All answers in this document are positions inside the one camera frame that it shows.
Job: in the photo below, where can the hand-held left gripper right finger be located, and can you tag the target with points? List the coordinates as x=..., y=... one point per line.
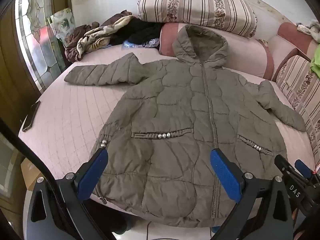
x=225, y=177

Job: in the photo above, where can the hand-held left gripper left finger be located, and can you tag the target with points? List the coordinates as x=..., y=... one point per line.
x=92, y=176

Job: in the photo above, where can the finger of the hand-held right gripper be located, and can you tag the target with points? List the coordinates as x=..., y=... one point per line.
x=303, y=168
x=285, y=166

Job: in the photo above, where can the olive hooded puffer jacket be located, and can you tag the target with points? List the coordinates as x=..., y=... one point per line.
x=175, y=120

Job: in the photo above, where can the black clothes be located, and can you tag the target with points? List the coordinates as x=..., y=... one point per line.
x=140, y=31

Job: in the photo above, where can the striped floral cushion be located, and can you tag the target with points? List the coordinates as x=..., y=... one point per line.
x=297, y=85

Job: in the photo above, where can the black smartphone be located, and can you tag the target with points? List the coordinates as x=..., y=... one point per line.
x=31, y=116

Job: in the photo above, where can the green cloth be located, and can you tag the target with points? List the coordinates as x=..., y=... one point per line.
x=315, y=63

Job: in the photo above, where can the long pink bolster pillow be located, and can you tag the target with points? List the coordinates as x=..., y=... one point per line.
x=247, y=55

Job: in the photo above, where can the short pink bolster pillow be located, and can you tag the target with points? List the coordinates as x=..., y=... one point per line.
x=290, y=40

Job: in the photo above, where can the brown cloth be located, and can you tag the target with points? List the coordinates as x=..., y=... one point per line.
x=72, y=47

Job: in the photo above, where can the clear plastic bag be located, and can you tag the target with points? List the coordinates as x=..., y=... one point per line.
x=136, y=44

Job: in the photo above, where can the white crumpled cloth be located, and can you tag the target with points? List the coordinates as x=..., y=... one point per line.
x=310, y=28

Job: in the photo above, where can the floral printed bag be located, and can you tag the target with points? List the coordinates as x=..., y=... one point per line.
x=62, y=23

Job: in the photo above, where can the striped floral folded quilt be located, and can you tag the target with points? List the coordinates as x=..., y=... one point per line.
x=195, y=5

